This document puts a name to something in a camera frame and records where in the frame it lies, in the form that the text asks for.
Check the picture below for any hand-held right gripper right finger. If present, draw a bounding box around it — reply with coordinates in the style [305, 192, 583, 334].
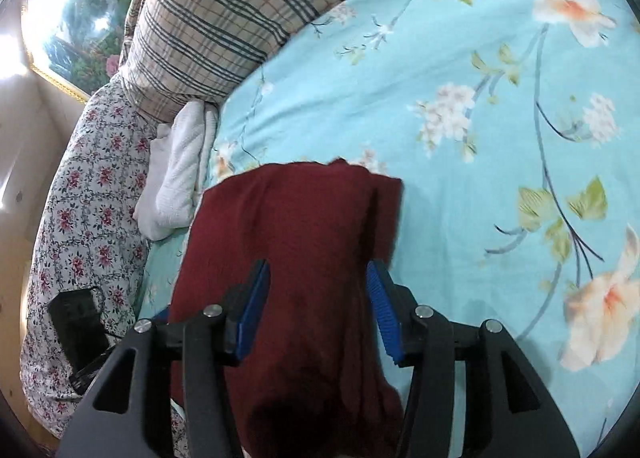
[366, 259, 581, 458]

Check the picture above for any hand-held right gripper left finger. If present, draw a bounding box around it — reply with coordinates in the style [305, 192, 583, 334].
[55, 258, 273, 458]

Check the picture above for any maroon hooded sweater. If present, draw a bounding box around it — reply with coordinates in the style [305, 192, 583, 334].
[170, 157, 406, 458]

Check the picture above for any black charger box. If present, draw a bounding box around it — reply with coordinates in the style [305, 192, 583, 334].
[47, 288, 121, 396]

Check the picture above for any white red floral pillow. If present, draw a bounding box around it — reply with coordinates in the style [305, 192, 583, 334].
[20, 73, 187, 439]

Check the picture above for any white folded towel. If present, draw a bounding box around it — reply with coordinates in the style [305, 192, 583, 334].
[134, 100, 221, 241]

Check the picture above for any light blue floral bedsheet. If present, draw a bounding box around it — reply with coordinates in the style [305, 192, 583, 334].
[135, 0, 640, 458]

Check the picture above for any plaid checked pillow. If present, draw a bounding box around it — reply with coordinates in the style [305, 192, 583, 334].
[120, 0, 481, 124]

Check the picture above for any gold framed landscape painting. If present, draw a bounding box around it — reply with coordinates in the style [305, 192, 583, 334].
[22, 0, 156, 101]

